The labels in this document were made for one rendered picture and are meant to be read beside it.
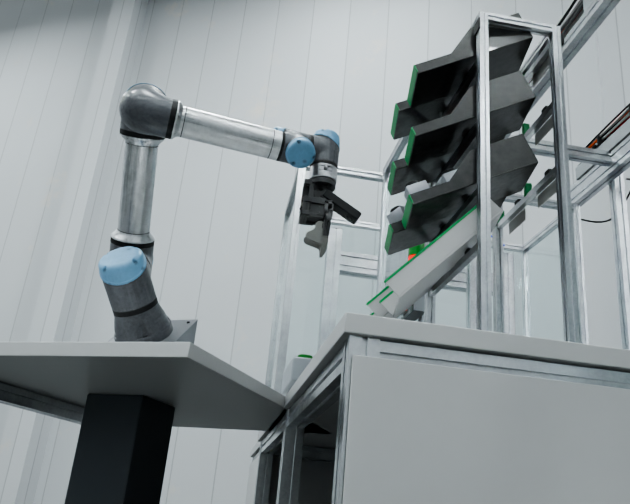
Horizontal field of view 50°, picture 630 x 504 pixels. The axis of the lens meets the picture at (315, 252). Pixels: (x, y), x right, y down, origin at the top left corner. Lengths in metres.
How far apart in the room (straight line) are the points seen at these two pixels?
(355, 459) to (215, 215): 5.62
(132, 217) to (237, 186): 4.70
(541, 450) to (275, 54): 6.47
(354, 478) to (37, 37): 8.67
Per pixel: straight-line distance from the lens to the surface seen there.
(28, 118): 8.56
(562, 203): 1.44
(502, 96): 1.55
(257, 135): 1.69
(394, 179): 1.62
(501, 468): 1.00
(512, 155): 1.47
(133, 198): 1.83
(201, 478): 5.79
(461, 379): 1.00
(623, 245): 2.95
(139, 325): 1.77
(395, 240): 1.55
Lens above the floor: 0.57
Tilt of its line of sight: 22 degrees up
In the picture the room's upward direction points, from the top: 5 degrees clockwise
